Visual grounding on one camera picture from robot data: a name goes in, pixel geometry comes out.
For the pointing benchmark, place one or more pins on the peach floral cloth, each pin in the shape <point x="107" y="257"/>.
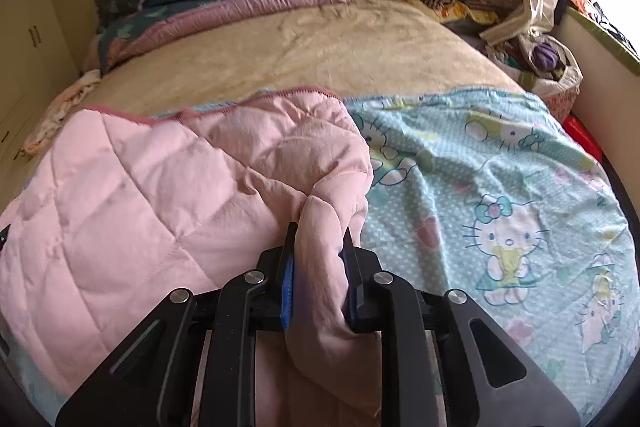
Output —
<point x="60" y="107"/>

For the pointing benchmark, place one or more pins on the cream wardrobe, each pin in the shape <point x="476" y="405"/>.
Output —
<point x="30" y="57"/>

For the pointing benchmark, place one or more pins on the white woven basket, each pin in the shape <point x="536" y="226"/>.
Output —
<point x="565" y="92"/>

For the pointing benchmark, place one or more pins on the pink and blue printed quilt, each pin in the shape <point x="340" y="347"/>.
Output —
<point x="150" y="187"/>

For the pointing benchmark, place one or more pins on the purple cloth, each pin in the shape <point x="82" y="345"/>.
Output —
<point x="545" y="54"/>

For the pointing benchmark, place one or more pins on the beige bed sheet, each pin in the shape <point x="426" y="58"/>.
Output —
<point x="300" y="52"/>

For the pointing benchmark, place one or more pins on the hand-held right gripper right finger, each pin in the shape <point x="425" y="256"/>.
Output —
<point x="351" y="302"/>

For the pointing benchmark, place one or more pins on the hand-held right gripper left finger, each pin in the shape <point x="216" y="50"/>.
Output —
<point x="287" y="292"/>

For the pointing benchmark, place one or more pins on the red plastic object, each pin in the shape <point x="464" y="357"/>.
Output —
<point x="582" y="134"/>

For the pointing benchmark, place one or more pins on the dark floral quilt mauve backing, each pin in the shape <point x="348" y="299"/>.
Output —
<point x="200" y="12"/>

